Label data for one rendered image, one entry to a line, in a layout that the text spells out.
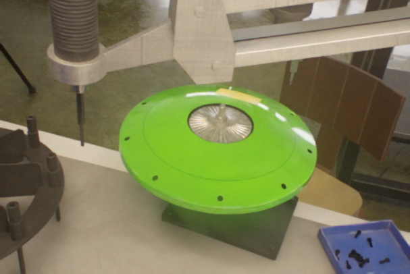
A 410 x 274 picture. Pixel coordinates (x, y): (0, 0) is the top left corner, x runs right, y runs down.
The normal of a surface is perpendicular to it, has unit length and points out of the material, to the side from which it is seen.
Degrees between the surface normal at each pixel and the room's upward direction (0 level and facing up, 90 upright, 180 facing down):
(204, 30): 90
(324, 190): 0
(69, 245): 0
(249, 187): 24
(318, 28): 9
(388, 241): 0
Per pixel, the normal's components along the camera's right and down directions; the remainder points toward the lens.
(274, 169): 0.33, -0.57
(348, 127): -0.72, 0.36
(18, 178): 0.15, 0.56
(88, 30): 0.75, 0.45
